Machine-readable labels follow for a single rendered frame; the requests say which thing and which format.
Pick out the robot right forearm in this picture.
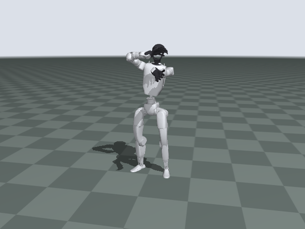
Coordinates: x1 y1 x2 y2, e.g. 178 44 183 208
130 52 151 60

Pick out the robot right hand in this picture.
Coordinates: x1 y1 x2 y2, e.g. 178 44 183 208
144 46 168 57

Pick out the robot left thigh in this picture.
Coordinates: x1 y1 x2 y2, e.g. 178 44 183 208
156 107 168 148

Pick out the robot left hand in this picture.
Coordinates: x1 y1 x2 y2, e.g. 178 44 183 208
151 67 165 82

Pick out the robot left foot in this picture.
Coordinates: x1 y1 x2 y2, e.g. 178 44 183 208
163 168 170 178

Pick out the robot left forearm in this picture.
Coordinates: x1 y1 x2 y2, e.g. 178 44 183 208
151 67 167 77

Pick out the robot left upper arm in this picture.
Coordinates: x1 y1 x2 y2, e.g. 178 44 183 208
163 67 174 78

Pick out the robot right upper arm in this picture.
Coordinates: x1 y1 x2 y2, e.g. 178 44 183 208
126 53 146 71

